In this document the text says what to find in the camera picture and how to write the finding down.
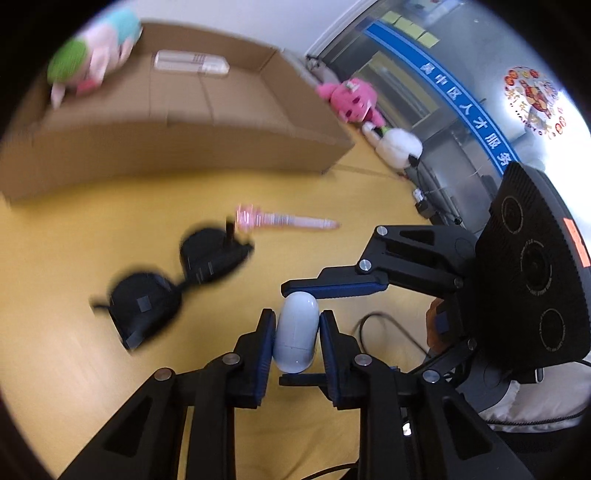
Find black goggles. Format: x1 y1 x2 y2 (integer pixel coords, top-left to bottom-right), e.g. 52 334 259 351
90 225 256 354

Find teal and pink plush toy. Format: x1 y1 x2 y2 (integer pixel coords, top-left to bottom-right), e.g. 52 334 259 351
47 8 143 109

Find white plush toy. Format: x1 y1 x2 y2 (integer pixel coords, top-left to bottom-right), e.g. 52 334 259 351
361 122 423 169

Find pink bear plush toy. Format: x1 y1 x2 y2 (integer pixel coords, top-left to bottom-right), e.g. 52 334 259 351
316 78 386 127

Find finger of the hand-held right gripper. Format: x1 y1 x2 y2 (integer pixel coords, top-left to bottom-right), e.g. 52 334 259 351
278 339 478 387
281 225 478 301

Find group of yellow sticky notes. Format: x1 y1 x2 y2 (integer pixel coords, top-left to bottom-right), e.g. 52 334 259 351
381 10 439 49

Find pink long packet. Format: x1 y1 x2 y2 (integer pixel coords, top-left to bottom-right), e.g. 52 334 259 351
235 205 341 232

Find blue window banner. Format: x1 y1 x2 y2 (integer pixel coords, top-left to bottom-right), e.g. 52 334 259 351
365 21 522 176

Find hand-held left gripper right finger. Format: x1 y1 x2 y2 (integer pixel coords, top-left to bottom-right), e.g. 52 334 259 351
318 309 536 480

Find person's right hand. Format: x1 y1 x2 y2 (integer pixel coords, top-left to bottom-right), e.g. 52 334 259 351
425 298 451 358

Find brown cardboard box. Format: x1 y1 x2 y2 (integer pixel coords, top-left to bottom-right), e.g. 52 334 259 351
0 21 356 204

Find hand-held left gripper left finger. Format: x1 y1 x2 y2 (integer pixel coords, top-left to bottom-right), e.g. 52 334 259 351
58 308 278 480

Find person's white clothing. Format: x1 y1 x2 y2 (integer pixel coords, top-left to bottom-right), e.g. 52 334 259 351
480 360 591 432

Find round red window sticker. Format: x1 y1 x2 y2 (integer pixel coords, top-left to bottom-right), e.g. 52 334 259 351
503 67 565 137

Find white capsule-shaped case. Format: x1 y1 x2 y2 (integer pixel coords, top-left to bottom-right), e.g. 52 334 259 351
272 293 319 374

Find white remote control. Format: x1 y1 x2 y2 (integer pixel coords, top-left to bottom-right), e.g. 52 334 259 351
154 50 230 75

